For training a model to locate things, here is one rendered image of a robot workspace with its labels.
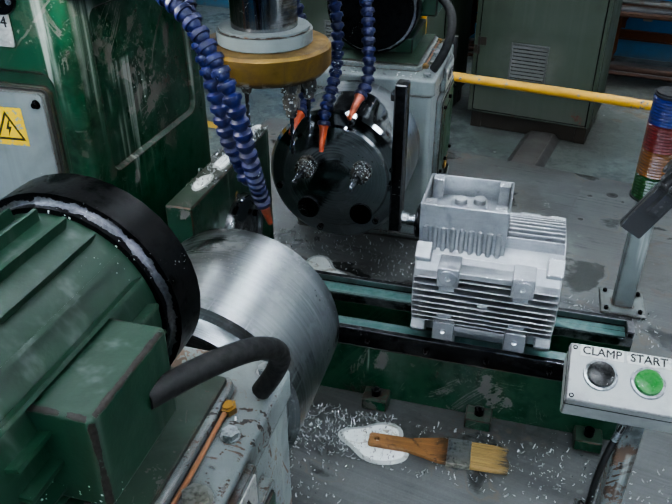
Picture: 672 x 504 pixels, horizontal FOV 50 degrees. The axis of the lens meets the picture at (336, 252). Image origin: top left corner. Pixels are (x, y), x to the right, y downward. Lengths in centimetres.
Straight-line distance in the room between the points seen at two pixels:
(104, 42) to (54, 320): 61
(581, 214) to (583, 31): 244
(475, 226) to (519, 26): 324
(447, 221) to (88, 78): 50
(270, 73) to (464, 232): 33
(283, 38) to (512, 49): 331
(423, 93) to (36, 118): 75
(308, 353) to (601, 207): 114
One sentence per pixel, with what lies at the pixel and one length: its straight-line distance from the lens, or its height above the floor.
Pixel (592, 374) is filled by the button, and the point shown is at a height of 107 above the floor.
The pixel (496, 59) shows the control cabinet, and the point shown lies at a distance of 426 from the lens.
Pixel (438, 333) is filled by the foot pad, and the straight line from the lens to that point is 104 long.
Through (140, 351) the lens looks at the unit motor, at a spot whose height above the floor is 131.
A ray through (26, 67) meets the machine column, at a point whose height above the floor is 133.
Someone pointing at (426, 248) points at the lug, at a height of 109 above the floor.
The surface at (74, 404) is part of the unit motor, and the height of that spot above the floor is 132.
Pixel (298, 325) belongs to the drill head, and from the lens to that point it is 81.
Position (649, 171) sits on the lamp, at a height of 109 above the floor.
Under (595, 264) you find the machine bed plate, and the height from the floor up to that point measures 80.
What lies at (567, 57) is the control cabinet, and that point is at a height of 48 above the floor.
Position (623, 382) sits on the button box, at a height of 106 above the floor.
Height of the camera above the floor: 160
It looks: 31 degrees down
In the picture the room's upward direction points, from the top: straight up
